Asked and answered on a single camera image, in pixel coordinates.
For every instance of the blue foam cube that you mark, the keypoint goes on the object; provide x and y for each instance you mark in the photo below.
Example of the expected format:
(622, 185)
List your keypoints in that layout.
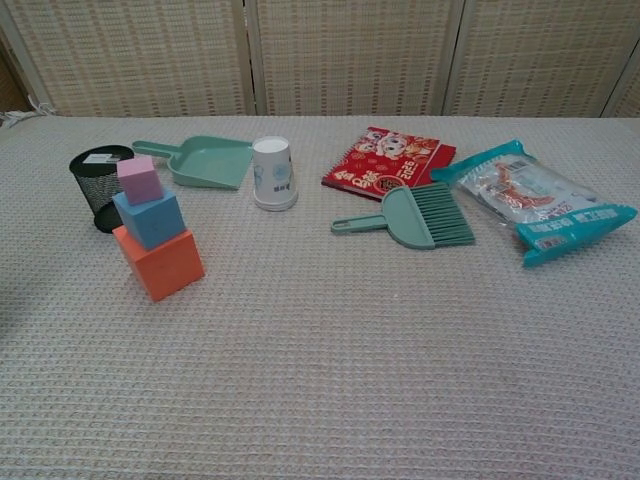
(150, 220)

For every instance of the green hand brush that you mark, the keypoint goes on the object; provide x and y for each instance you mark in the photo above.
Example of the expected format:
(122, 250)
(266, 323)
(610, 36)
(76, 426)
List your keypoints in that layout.
(415, 220)

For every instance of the green plastic dustpan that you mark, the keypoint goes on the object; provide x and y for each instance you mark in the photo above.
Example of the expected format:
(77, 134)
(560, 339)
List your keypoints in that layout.
(210, 165)

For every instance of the white paper cup stack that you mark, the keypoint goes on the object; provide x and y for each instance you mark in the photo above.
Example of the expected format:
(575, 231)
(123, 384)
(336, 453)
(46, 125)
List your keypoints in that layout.
(272, 172)

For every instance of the red spiral desk calendar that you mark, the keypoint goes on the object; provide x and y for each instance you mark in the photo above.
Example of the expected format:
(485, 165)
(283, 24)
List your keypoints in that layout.
(385, 162)

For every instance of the pink foam cube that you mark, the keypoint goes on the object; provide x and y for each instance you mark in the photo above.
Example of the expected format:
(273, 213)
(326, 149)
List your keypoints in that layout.
(141, 181)

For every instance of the beige woven tablecloth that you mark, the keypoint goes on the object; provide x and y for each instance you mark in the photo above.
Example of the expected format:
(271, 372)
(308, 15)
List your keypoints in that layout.
(320, 375)

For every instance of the orange foam cube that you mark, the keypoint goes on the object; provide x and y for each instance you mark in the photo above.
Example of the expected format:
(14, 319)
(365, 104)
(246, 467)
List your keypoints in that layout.
(167, 267)

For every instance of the teal and clear snack bag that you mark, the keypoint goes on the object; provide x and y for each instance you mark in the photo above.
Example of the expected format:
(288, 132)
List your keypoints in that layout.
(540, 200)

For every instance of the black mesh pen holder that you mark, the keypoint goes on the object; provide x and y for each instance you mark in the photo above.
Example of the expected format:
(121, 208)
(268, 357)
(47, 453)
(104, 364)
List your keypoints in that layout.
(92, 182)

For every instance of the woven bamboo folding screen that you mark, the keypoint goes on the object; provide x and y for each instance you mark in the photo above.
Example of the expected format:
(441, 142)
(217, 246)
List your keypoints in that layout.
(350, 55)

